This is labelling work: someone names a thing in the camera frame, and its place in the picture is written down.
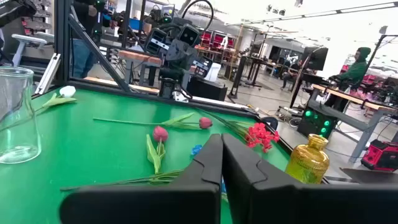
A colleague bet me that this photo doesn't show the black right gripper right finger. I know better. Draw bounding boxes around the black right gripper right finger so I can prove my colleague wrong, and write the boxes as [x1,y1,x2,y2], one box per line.
[222,133,398,224]

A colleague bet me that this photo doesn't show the pink tulip long stem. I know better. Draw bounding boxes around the pink tulip long stem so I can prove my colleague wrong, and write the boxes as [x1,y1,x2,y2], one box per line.
[93,111,214,131]

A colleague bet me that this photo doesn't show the clear glass vase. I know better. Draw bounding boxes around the clear glass vase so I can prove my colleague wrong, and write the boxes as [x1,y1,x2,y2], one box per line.
[0,67,42,165]

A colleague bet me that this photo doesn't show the wooden desk grey legs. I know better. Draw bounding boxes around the wooden desk grey legs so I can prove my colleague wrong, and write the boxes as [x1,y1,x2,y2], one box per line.
[306,83,398,163]

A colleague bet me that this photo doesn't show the red storage shelves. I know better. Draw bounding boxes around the red storage shelves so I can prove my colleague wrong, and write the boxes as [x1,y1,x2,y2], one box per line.
[198,30,236,52]

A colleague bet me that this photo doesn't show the white grey armrest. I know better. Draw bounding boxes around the white grey armrest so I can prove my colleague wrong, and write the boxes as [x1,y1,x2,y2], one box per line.
[34,30,55,44]
[11,33,47,68]

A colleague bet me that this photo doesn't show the red toolbox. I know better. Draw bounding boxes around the red toolbox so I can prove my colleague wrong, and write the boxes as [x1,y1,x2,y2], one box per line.
[360,139,398,172]

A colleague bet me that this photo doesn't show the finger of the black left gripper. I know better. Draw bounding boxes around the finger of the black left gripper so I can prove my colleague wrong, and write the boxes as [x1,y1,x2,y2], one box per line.
[165,39,185,71]
[183,39,199,70]

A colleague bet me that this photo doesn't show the black table frame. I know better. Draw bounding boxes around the black table frame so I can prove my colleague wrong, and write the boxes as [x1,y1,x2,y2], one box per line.
[30,0,330,184]

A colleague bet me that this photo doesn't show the white tulip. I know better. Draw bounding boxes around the white tulip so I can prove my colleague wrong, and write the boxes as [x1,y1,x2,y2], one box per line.
[33,85,78,116]

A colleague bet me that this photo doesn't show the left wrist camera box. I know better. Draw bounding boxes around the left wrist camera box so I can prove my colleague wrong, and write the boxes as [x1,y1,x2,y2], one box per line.
[178,24,200,47]

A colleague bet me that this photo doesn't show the wooden top bench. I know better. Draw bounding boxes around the wooden top bench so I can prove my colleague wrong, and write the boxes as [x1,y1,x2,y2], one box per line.
[118,49,163,86]

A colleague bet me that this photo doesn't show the black floor stand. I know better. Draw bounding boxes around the black floor stand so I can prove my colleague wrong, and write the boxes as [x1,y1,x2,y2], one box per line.
[226,55,249,100]

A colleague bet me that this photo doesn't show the white metal bracket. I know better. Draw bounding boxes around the white metal bracket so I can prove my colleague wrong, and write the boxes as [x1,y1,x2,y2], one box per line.
[34,52,62,96]

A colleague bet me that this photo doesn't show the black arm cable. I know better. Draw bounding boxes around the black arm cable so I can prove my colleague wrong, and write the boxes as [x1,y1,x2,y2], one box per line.
[182,0,215,32]

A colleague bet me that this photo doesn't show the black rounded fixture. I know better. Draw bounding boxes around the black rounded fixture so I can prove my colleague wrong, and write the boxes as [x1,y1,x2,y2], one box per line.
[260,116,279,131]

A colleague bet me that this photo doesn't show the rack with red bins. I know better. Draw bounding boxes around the rack with red bins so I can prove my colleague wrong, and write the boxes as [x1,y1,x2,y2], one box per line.
[21,0,52,37]

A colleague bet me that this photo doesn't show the black box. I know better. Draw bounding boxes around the black box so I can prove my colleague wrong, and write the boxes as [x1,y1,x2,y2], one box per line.
[186,77,228,102]

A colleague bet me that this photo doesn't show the blue bin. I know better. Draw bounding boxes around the blue bin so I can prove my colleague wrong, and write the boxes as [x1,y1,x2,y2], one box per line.
[129,17,144,32]

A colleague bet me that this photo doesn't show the yellow glass vase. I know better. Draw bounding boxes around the yellow glass vase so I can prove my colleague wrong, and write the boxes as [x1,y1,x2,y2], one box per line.
[285,133,330,184]

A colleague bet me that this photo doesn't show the white bucket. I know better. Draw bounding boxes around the white bucket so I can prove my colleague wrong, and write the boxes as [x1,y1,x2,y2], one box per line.
[203,62,222,82]

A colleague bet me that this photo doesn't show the person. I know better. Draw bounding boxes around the person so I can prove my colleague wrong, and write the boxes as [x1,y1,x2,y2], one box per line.
[281,59,304,91]
[325,46,373,113]
[72,0,100,79]

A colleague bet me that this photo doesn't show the black computer green lights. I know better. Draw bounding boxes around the black computer green lights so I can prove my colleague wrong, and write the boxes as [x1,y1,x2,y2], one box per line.
[297,107,338,139]

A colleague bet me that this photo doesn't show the pink tulip flower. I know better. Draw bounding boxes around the pink tulip flower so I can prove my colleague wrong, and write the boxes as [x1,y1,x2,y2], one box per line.
[146,125,169,175]

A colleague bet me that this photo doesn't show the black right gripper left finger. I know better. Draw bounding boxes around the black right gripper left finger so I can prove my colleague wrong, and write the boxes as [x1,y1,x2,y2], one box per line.
[59,134,224,224]

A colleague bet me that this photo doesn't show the red flower bunch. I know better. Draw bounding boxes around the red flower bunch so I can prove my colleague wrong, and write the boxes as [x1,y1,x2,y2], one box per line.
[198,108,280,154]

